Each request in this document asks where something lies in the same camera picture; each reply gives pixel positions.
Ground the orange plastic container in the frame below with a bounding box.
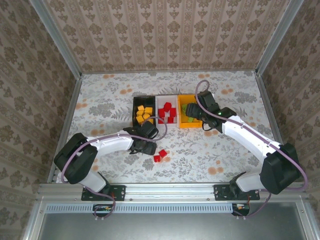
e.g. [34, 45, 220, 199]
[176, 93, 203, 129]

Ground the white plastic container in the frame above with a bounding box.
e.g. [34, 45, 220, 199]
[155, 94, 180, 129]

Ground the black plastic container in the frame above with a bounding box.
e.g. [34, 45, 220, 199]
[132, 96, 157, 127]

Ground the floral patterned table covering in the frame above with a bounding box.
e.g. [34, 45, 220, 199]
[57, 70, 286, 185]

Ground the small electronics board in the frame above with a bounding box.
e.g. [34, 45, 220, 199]
[231, 202, 251, 216]
[92, 203, 117, 217]

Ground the grey metal sheet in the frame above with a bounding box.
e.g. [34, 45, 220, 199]
[24, 199, 320, 240]

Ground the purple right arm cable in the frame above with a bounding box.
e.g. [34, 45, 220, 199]
[194, 79, 308, 192]

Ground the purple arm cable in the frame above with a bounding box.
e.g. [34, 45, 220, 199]
[60, 116, 169, 185]
[194, 79, 308, 192]

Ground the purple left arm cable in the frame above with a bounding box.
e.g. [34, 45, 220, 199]
[60, 116, 169, 185]

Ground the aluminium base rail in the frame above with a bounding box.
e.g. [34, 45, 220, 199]
[36, 183, 309, 202]

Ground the grey slotted cable duct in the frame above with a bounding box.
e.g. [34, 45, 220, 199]
[45, 202, 235, 214]

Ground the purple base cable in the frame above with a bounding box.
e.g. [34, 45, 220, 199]
[84, 186, 118, 221]
[234, 192, 272, 220]

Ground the aluminium table side rail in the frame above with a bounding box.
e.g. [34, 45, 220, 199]
[254, 71, 297, 151]
[47, 74, 83, 185]

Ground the aluminium frame post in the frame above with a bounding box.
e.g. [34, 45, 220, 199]
[255, 0, 305, 76]
[29, 0, 83, 80]

